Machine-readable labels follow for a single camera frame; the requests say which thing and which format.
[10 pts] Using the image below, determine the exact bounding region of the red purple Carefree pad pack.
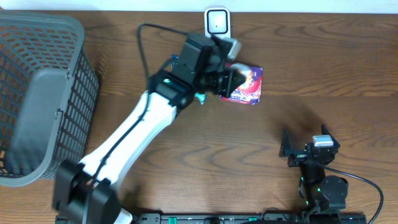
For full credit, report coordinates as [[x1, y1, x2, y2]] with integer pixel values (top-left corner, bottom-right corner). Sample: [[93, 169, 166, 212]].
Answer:
[[220, 63, 263, 105]]

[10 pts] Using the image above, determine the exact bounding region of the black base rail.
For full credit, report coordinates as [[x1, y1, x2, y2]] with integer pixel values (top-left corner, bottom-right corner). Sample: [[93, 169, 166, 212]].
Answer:
[[128, 213, 367, 224]]

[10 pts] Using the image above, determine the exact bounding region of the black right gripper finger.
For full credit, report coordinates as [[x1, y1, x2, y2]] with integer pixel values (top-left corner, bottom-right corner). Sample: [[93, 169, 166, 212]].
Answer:
[[321, 124, 336, 143], [279, 129, 292, 157]]

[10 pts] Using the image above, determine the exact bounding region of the green tissue pack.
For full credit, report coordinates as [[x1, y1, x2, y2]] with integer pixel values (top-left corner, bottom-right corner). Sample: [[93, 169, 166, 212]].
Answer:
[[195, 93, 207, 105]]

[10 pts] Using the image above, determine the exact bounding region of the blue snack packet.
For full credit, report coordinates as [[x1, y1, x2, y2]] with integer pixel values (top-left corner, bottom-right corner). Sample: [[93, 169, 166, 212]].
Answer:
[[171, 55, 179, 70]]

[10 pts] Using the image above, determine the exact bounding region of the grey plastic basket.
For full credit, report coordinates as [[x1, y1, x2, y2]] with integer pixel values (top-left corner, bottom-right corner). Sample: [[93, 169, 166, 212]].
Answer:
[[1, 11, 100, 187]]

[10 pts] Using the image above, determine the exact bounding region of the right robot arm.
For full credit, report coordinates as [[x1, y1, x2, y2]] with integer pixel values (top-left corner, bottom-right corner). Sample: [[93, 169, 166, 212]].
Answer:
[[279, 125, 348, 213]]

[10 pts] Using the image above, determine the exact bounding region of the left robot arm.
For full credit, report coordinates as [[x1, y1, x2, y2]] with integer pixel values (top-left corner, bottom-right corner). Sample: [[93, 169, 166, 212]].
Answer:
[[52, 35, 245, 223]]

